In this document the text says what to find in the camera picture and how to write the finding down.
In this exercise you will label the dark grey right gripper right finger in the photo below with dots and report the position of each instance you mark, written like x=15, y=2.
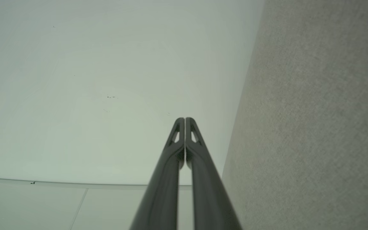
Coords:
x=209, y=198

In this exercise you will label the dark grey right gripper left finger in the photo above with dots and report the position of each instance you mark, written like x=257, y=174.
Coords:
x=164, y=191

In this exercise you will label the white baseboard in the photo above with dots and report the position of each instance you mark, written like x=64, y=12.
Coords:
x=75, y=185

